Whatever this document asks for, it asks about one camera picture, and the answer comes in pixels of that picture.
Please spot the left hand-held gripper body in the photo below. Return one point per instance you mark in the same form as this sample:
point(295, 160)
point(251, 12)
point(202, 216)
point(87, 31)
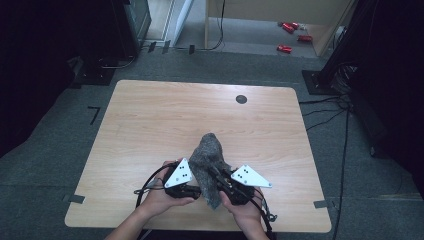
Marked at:
point(178, 176)

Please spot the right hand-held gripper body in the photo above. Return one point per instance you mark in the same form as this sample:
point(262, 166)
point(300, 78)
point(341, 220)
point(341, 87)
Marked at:
point(248, 178)

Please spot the grey fuzzy cloth pouch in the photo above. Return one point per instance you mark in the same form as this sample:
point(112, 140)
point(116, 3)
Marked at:
point(208, 156)

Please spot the person's left hand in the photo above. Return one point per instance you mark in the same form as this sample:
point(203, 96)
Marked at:
point(160, 200)

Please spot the person's right hand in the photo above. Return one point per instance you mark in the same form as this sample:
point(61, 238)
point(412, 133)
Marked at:
point(245, 213)

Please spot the dark round table grommet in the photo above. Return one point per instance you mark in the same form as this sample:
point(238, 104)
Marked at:
point(241, 99)

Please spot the grey tape strip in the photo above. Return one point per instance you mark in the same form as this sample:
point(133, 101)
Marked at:
point(320, 204)
point(75, 199)

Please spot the black tape corner mark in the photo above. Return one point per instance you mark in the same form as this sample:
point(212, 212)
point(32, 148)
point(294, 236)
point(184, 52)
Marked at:
point(95, 113)

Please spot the black stand base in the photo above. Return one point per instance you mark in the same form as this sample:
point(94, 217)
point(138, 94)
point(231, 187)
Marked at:
point(316, 83)

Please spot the small red object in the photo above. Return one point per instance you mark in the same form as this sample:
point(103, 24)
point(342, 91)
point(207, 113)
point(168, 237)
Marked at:
point(284, 49)
point(288, 28)
point(304, 38)
point(295, 25)

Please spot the white panel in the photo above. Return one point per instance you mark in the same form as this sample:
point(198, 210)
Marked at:
point(183, 20)

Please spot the black cabinet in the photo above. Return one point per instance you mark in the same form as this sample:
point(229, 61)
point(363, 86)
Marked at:
point(131, 26)

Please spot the black floor base plate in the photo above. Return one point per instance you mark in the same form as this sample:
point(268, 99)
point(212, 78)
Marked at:
point(95, 75)

